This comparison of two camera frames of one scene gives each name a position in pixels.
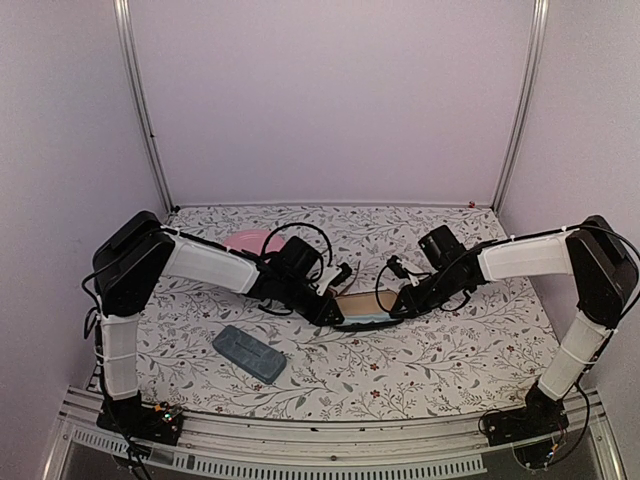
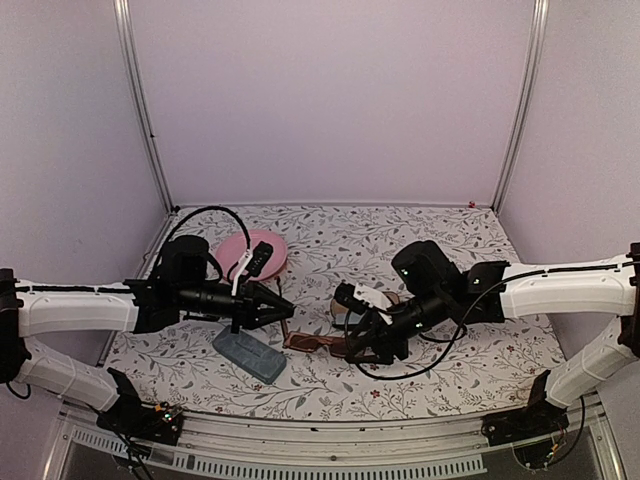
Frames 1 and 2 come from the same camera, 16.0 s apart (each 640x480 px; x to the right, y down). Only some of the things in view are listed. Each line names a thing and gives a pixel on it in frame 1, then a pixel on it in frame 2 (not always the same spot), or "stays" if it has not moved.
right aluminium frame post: (539, 22) stays
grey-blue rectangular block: (253, 355) stays
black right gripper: (416, 307) -> (377, 339)
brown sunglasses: (355, 294) -> (312, 343)
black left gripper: (319, 315) -> (248, 299)
